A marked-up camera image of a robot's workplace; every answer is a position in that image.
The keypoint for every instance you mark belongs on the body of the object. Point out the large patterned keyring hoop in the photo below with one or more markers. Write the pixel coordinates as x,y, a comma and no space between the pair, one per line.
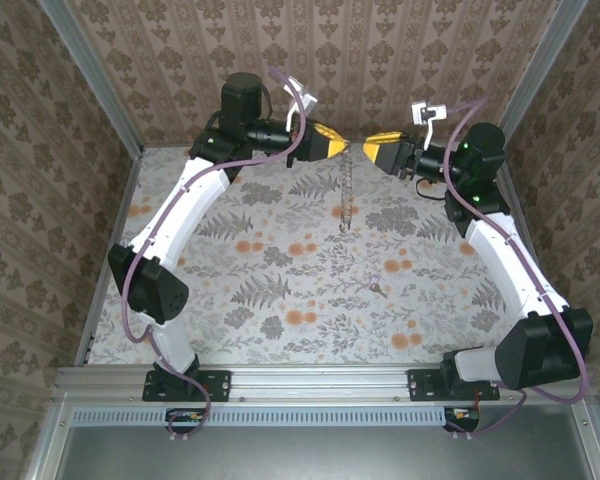
346,190

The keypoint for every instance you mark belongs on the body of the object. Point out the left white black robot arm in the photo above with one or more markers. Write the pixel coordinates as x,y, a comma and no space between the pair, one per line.
190,200

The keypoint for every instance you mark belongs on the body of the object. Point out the aluminium table edge rail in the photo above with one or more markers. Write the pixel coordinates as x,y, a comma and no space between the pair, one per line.
320,382

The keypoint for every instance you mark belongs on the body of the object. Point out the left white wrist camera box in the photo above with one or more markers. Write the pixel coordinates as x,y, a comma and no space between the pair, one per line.
304,97

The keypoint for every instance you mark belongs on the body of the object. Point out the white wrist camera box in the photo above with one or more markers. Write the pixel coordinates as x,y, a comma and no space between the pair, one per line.
304,97
427,112

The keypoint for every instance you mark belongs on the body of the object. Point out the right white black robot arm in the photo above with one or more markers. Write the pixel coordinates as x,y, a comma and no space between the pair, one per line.
500,265

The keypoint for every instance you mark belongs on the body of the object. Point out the grey metal sheet panel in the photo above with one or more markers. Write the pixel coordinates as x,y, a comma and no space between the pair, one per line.
320,455

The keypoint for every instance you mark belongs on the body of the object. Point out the aluminium frame post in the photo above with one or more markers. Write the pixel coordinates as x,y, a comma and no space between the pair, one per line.
95,75
535,75

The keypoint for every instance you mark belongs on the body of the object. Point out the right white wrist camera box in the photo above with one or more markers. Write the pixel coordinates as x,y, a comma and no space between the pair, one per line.
427,112

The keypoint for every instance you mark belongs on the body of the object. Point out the small metal key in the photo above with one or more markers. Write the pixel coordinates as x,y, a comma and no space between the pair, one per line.
378,289

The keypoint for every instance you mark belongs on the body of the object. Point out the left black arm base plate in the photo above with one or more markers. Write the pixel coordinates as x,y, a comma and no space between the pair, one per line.
215,385

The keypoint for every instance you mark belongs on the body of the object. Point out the aluminium table side rail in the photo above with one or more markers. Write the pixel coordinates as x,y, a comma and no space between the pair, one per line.
517,210
120,220

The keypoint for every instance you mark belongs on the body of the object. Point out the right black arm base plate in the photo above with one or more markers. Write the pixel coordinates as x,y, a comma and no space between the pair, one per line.
422,385

